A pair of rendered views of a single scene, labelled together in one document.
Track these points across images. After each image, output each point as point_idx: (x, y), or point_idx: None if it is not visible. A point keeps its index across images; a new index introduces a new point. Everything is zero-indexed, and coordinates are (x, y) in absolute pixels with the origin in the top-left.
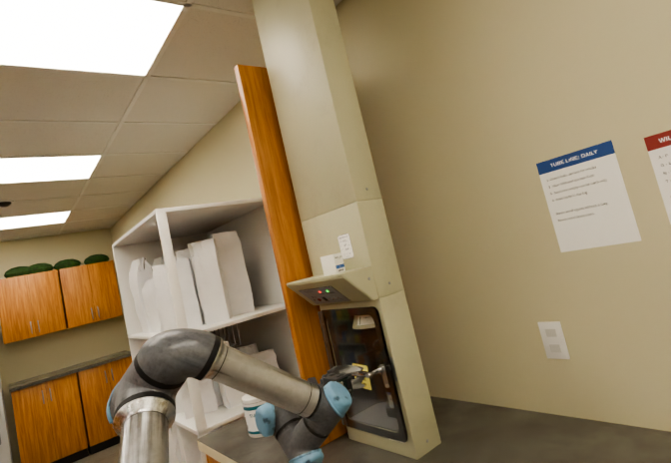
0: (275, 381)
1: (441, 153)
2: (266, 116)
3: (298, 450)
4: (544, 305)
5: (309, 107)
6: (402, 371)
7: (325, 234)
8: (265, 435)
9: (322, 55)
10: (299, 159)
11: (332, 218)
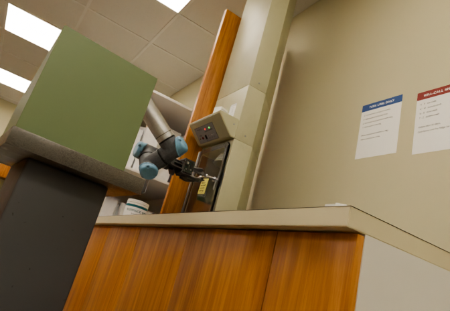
0: (155, 111)
1: (319, 97)
2: (228, 41)
3: (146, 160)
4: (333, 194)
5: (251, 35)
6: (226, 184)
7: (225, 106)
8: (134, 153)
9: (269, 9)
10: (233, 64)
11: (233, 95)
